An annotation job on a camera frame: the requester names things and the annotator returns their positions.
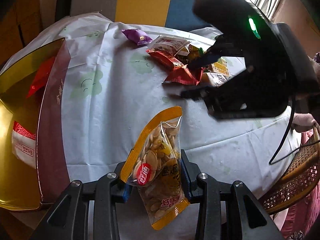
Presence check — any dark red snack packet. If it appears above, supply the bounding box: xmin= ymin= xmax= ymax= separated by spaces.
xmin=146 ymin=49 xmax=184 ymax=71

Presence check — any red gold snack packet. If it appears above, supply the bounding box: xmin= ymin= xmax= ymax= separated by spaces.
xmin=27 ymin=56 xmax=55 ymax=98

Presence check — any purple snack packet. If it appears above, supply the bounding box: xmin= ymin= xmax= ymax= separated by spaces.
xmin=121 ymin=29 xmax=153 ymax=46

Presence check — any orange snack packet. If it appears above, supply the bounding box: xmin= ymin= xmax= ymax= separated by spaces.
xmin=188 ymin=45 xmax=230 ymax=87

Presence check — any black cable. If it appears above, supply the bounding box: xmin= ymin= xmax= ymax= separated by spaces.
xmin=268 ymin=97 xmax=320 ymax=165

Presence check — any white cloud-print tablecloth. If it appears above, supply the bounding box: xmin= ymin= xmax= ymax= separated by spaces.
xmin=4 ymin=11 xmax=301 ymax=240

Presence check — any yellow blue grey chair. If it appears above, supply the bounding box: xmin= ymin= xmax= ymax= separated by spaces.
xmin=55 ymin=0 xmax=208 ymax=31

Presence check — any white red packet in box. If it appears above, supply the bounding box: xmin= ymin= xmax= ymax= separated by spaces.
xmin=11 ymin=121 xmax=36 ymax=169

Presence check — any yellow pumpkin seed packet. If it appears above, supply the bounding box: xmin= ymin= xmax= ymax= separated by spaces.
xmin=120 ymin=106 xmax=189 ymax=230

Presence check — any maroon gold gift box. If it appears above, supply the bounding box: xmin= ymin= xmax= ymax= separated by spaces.
xmin=1 ymin=38 xmax=71 ymax=212

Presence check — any red foil snack packet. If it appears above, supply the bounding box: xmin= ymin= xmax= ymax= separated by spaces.
xmin=164 ymin=65 xmax=205 ymax=86

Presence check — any white red snack packet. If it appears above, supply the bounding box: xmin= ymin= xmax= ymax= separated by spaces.
xmin=148 ymin=35 xmax=190 ymax=56

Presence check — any wicker chair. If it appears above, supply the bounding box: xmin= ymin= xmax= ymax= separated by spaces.
xmin=259 ymin=127 xmax=319 ymax=215

